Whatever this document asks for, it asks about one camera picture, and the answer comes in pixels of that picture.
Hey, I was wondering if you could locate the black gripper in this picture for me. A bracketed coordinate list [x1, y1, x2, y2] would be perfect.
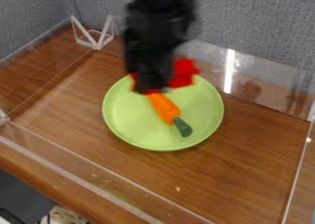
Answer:
[123, 6, 197, 93]

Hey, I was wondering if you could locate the red rectangular block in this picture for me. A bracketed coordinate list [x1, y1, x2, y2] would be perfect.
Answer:
[130, 59, 201, 95]

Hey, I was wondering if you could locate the orange toy carrot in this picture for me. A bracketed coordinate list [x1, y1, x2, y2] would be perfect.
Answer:
[148, 93, 194, 137]

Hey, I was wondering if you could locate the green plastic plate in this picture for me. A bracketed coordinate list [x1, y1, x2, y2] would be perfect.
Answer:
[103, 76, 225, 152]

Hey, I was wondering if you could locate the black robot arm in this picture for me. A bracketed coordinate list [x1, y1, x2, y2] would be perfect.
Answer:
[123, 0, 198, 94]

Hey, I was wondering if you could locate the clear acrylic corner bracket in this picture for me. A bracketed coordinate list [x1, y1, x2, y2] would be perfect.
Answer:
[71, 16, 115, 50]

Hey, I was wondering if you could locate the clear acrylic enclosure wall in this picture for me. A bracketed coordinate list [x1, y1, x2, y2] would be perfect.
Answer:
[0, 21, 315, 224]

